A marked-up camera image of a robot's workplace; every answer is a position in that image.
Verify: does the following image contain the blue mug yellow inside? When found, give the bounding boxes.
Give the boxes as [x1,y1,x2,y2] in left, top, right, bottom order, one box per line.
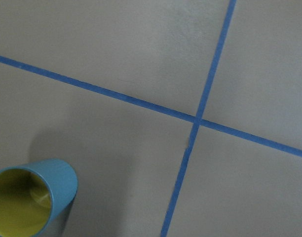
[0,158,78,237]

